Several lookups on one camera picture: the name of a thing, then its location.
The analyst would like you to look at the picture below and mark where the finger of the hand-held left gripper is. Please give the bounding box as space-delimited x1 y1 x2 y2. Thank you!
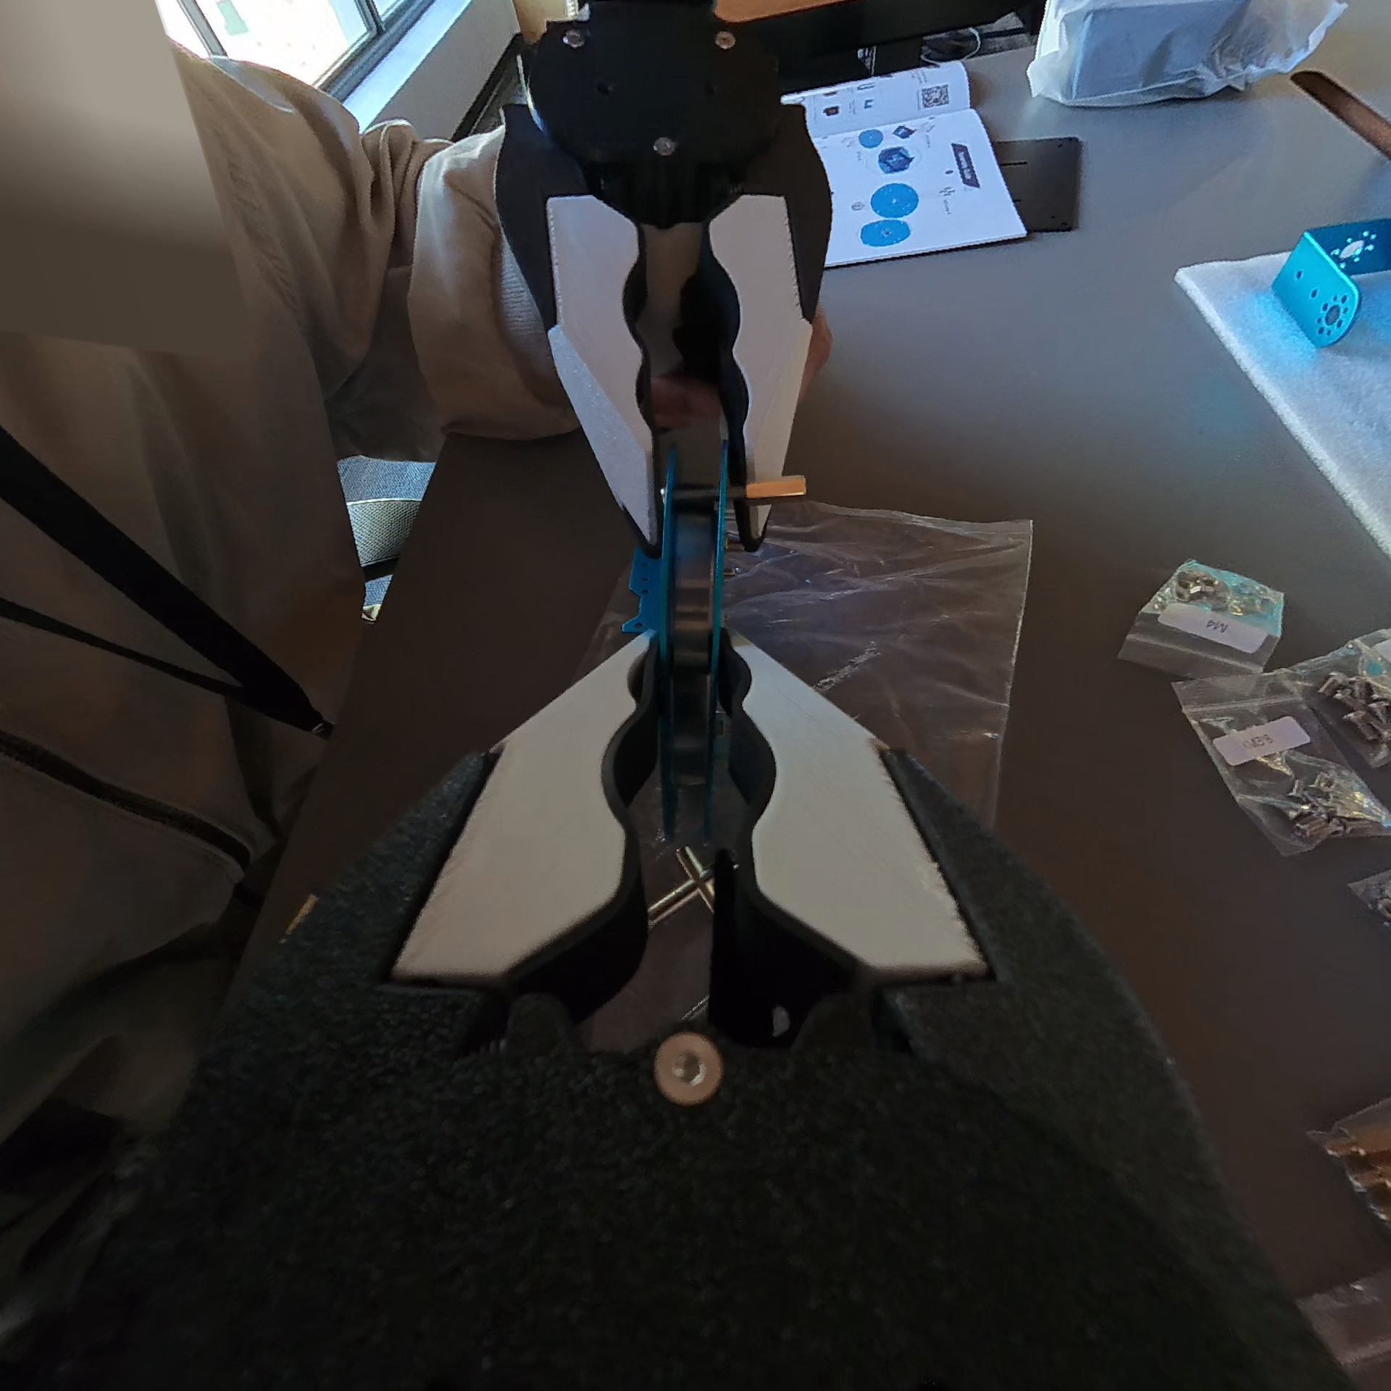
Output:
702 197 816 544
547 196 670 547

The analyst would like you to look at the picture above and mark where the instruction manual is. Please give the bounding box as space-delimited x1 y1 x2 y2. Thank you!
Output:
782 59 1031 268

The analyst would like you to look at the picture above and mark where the silver cross wrench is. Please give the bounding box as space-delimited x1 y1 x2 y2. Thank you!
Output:
650 848 722 919

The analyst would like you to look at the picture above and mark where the white foam sheet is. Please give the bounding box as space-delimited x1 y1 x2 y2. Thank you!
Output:
1177 248 1391 525

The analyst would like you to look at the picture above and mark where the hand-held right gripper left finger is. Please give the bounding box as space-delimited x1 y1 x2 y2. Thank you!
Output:
392 635 667 1028

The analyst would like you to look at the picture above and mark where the blue metal bracket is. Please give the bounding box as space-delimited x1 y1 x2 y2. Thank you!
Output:
1271 219 1391 349

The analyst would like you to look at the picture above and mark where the grey chair seat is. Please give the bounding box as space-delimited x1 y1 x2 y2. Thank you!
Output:
338 454 437 609

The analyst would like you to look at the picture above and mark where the brown wooden strip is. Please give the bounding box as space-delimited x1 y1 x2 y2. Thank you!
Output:
1292 69 1391 158

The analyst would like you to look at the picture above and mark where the black lanyard strap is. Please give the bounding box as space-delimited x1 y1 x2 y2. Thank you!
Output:
0 423 333 740

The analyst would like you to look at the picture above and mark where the clear plastic bag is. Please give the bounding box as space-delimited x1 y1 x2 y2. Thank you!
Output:
581 499 1034 859

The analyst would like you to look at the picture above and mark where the blue metal disc assembly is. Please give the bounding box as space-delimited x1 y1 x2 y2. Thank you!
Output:
623 439 732 849

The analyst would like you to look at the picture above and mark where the bright window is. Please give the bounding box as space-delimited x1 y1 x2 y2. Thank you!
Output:
157 0 480 104

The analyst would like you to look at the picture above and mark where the white plastic bag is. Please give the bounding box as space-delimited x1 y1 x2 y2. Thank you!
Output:
1028 0 1352 105

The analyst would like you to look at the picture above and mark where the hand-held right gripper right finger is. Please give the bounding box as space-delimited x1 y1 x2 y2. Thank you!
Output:
707 635 991 1047

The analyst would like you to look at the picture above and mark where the black metal plate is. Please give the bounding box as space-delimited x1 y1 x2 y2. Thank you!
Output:
991 137 1085 235

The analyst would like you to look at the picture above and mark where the pile of small hardware bags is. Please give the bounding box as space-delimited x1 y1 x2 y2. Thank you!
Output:
1120 558 1391 1373

